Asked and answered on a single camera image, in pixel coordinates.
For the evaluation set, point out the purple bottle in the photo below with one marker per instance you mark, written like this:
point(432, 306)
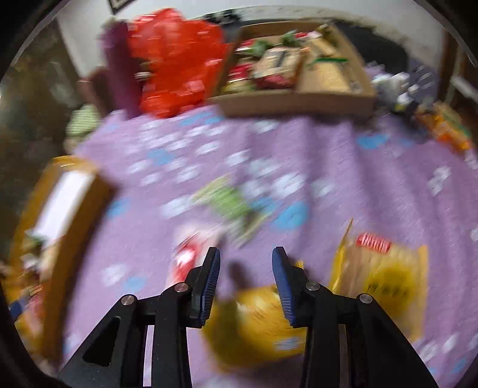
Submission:
point(119, 74)

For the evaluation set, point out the small red snack packet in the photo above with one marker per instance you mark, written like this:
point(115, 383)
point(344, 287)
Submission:
point(241, 71)

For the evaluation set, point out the green striped snack packet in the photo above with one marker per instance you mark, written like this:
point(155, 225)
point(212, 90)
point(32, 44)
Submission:
point(328, 59)

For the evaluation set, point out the white soft object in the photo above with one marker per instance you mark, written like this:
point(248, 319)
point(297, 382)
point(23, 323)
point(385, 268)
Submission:
point(392, 84)

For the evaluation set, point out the yellow snack packet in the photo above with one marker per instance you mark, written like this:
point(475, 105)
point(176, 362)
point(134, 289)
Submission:
point(257, 328)

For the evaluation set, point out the long clear yellow-ended packet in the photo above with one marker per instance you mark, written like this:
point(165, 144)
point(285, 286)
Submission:
point(384, 287)

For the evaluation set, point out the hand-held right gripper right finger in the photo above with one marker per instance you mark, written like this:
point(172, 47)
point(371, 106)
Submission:
point(283, 287)

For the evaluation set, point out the white green snack packet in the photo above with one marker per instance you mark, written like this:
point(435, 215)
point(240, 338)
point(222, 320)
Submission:
point(227, 201)

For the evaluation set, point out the green triangular snack packet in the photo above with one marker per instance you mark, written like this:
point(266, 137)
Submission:
point(289, 39)

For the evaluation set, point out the red plastic bag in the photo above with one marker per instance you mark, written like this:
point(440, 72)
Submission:
point(175, 63)

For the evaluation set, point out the yellow cardboard box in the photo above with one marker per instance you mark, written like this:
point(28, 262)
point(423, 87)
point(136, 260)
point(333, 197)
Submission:
point(63, 209)

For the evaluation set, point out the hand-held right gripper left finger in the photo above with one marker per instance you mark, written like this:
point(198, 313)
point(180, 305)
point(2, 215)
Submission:
point(209, 287)

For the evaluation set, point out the shallow cardboard box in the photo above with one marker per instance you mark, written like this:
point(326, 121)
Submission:
point(291, 102)

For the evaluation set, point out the dark red snack bar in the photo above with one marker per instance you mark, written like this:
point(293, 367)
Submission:
point(272, 81)

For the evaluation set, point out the white brown snack packet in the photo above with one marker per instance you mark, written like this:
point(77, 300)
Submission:
point(278, 61)

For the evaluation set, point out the orange snack packet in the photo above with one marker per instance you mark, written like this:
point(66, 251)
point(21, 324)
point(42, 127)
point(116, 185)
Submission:
point(444, 128)

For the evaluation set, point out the dark cloth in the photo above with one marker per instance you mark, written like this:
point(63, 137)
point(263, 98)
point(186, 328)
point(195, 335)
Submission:
point(381, 48)

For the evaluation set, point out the purple floral tablecloth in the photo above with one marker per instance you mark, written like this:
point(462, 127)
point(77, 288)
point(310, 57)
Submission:
point(336, 168)

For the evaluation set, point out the green striped cloth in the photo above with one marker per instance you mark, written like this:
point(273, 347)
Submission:
point(82, 123)

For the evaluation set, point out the black framed picture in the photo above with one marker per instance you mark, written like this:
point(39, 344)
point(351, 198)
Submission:
point(119, 3)

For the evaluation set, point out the red white snack packet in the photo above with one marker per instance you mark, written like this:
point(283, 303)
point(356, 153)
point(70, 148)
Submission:
point(185, 257)

